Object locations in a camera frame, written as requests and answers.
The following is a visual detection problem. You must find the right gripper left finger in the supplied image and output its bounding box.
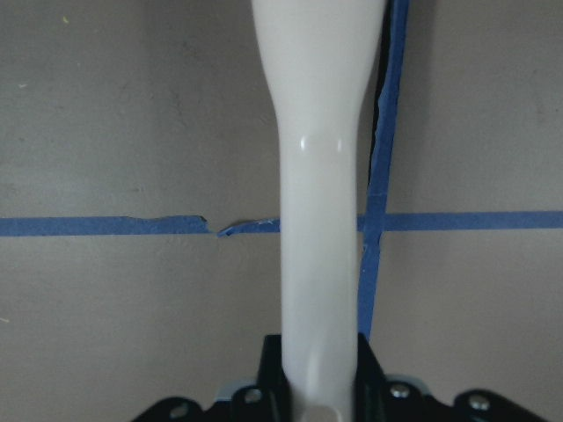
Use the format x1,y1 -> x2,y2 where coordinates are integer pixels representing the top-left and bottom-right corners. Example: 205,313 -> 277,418
134,334 -> 292,421

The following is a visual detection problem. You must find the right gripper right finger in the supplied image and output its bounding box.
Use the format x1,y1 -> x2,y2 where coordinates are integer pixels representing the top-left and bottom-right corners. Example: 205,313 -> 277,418
354,333 -> 541,422

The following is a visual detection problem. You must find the beige hand brush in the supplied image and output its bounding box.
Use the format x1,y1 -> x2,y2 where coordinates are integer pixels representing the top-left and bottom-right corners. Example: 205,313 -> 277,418
252,1 -> 385,421

